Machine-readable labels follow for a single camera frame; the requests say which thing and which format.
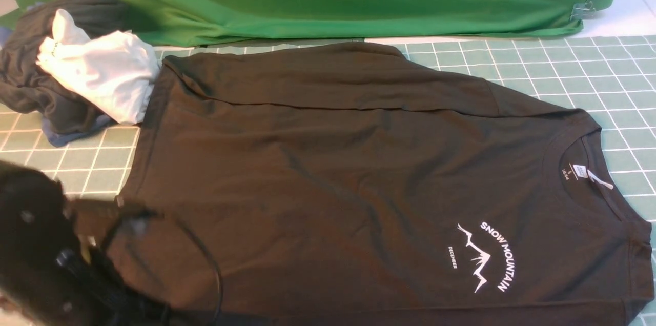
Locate metal binder clip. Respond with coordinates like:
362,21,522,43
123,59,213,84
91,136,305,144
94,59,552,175
569,1,597,22

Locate white crumpled shirt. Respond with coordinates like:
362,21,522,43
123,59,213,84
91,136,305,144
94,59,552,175
36,9,161,125

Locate gray long-sleeved shirt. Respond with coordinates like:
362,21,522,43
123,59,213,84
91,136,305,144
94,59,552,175
117,43,654,325

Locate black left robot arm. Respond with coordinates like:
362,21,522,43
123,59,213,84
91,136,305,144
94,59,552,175
1,162,173,325

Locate green grid table mat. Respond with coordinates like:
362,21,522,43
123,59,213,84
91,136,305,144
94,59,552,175
0,35,656,326

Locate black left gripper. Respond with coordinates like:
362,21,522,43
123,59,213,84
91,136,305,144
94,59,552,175
55,247,173,325

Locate dark gray crumpled garment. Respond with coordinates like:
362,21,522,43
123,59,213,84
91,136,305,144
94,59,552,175
1,0,128,134

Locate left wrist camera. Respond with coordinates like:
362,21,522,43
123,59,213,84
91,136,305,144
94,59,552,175
67,197,159,229

